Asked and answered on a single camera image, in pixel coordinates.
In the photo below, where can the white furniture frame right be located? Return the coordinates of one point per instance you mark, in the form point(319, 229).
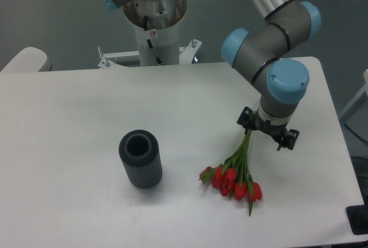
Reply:
point(359, 98)

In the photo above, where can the black device at table edge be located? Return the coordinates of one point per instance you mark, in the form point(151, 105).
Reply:
point(357, 217)

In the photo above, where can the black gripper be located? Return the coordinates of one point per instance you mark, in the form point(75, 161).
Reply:
point(285, 138)

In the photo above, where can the white pedestal base frame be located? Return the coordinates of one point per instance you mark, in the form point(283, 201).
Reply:
point(186, 55)

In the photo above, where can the red tulip bouquet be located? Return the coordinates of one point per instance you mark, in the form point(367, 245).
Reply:
point(233, 178)

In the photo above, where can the dark grey ribbed vase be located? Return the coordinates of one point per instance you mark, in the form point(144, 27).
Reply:
point(140, 156)

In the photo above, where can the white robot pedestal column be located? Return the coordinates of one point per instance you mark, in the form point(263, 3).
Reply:
point(156, 23)

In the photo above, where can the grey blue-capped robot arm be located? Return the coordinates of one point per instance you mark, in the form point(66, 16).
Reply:
point(258, 57)

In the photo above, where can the white chair armrest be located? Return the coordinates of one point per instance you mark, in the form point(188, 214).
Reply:
point(28, 60)

